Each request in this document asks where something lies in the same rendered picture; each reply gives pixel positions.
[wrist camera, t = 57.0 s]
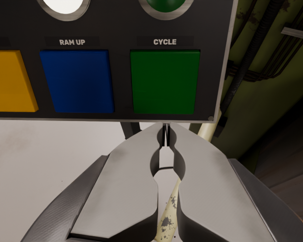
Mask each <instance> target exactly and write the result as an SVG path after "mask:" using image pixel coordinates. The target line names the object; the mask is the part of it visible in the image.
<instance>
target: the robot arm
mask: <svg viewBox="0 0 303 242"><path fill-rule="evenodd" d="M165 133H166V143H167V146H169V147H170V149H171V150H172V151H173V153H174V164H173V170H174V172H175V173H176V174H177V175H178V176H179V178H180V180H181V182H180V184H179V186H178V196H177V226H178V234H179V237H180V238H181V240H182V241H183V242H303V220H302V219H301V218H300V217H299V216H298V215H297V214H296V213H295V212H294V211H293V210H292V209H291V208H290V207H289V206H288V205H287V204H286V203H285V202H284V201H282V200H281V199H280V198H279V197H278V196H277V195H276V194H275V193H274V192H272V191H271V190H270V189H269V188H268V187H267V186H266V185H264V184H263V183H262V182H261V181H260V180H259V179H258V178H257V177H255V176H254V175H253V174H252V173H251V172H250V171H249V170H248V169H246V168H245V167H244V166H243V165H242V164H241V163H240V162H239V161H237V160H236V159H235V158H230V159H229V158H228V157H227V156H226V155H224V154H223V153H222V152H221V151H220V150H219V149H218V148H216V147H215V146H214V145H212V144H211V143H210V142H208V141H207V140H205V139H203V138H202V137H200V136H198V135H197V134H195V133H193V132H191V131H190V130H188V129H186V128H184V127H183V126H181V125H179V124H177V123H175V122H169V123H163V122H157V123H155V124H153V125H151V126H149V127H148V128H146V129H144V130H142V131H141V132H139V133H137V134H135V135H133V136H132V137H130V138H128V139H126V140H125V141H124V142H122V143H121V144H119V145H118V146H117V147H116V148H115V149H114V150H113V151H111V152H110V153H109V154H108V155H107V156H105V155H101V156H100V157H99V158H98V159H97V160H96V161H95V162H94V163H92V164H91V165H90V166H89V167H88V168H87V169H86V170H85V171H84V172H83V173H82V174H80V175H79V176H78V177H77V178H76V179H75V180H74V181H73V182H72V183H71V184H70V185H68V186H67V187H66V188H65V189H64V190H63V191H62V192H61V193H60V194H59V195H58V196H57V197H56V198H55V199H54V200H53V201H52V202H51V203H50V204H49V205H48V206H47V207H46V208H45V209H44V210H43V212H42V213H41V214H40V215H39V216H38V218H37V219H36V220H35V221H34V223H33V224H32V225H31V227H30V228H29V229H28V231H27V232H26V234H25V235H24V237H23V238H22V240H21V241H20V242H151V241H152V240H153V239H154V238H155V236H156V234H157V222H158V184H157V182H156V181H155V179H154V178H153V177H154V176H155V174H156V173H157V172H158V170H159V160H160V149H161V148H162V146H164V145H165Z"/></svg>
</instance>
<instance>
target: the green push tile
mask: <svg viewBox="0 0 303 242"><path fill-rule="evenodd" d="M199 63H200V51H199V50H198V49H133V50H131V52H130V65H131V81H132V97H133V111H134V113H141V114H193V113H194V107H195V98H196V90H197V81H198V72H199Z"/></svg>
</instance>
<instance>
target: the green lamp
mask: <svg viewBox="0 0 303 242"><path fill-rule="evenodd" d="M146 1H147V2H148V4H149V5H150V6H151V7H152V8H154V9H155V10H157V11H159V12H172V11H175V10H176V9H178V8H179V7H180V6H181V5H182V4H183V3H184V2H185V0H146Z"/></svg>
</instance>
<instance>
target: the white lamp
mask: <svg viewBox="0 0 303 242"><path fill-rule="evenodd" d="M44 1H45V3H46V4H47V5H48V6H49V7H50V8H51V9H53V10H55V11H56V12H59V13H65V14H67V13H72V12H74V11H76V10H77V9H78V8H79V6H80V5H81V3H82V0H44Z"/></svg>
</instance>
